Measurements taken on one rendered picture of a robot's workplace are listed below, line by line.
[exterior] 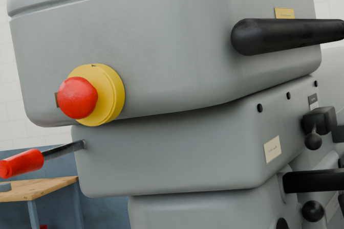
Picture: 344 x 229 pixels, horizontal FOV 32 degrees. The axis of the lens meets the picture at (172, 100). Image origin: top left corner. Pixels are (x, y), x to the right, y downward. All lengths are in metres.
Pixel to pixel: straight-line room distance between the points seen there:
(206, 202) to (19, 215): 6.06
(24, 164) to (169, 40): 0.20
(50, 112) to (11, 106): 5.89
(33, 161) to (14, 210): 6.12
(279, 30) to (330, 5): 4.41
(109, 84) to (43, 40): 0.10
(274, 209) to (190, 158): 0.14
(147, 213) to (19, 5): 0.29
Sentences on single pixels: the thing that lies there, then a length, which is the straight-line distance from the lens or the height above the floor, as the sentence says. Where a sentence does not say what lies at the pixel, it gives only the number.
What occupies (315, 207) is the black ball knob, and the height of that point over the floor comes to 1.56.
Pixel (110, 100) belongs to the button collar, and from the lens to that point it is 0.58.
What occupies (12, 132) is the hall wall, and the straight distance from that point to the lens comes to 6.58.
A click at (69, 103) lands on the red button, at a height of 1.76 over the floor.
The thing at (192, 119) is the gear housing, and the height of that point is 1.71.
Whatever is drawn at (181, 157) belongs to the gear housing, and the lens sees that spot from 0.68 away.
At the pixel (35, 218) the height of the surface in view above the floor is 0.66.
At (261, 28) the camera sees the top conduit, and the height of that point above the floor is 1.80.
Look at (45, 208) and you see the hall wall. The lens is 6.50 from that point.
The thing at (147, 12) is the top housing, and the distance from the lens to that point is 0.57.
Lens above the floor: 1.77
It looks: 3 degrees down
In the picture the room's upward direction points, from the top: 9 degrees counter-clockwise
